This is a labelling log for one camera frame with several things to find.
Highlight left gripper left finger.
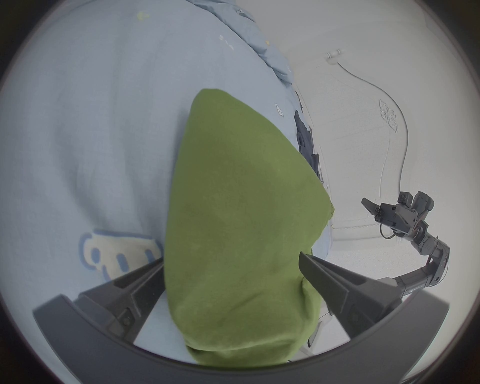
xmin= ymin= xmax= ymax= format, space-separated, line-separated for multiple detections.
xmin=77 ymin=256 xmax=166 ymax=342

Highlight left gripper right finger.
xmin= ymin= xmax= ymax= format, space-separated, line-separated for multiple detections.
xmin=298 ymin=252 xmax=404 ymax=340

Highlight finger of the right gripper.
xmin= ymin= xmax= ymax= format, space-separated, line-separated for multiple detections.
xmin=361 ymin=198 xmax=383 ymax=219

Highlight green shorts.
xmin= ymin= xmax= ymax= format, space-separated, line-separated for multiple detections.
xmin=164 ymin=88 xmax=334 ymax=368

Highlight dark blue T-shirt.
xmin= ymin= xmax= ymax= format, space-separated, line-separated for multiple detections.
xmin=293 ymin=110 xmax=325 ymax=181

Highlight pale blue quilt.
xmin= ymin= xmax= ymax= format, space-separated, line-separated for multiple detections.
xmin=189 ymin=0 xmax=294 ymax=89

